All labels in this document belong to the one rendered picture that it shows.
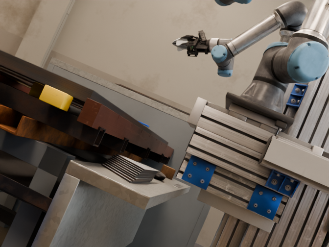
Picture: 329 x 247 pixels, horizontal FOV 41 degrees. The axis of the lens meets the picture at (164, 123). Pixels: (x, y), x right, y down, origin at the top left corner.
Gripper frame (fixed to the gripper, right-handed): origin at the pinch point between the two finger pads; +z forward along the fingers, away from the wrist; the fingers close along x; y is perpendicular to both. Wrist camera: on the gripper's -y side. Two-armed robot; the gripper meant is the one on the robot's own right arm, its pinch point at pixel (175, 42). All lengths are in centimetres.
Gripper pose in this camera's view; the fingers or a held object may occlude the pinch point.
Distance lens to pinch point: 236.5
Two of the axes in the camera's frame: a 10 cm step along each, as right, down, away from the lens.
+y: -3.2, 6.9, -6.5
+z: -9.3, -0.9, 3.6
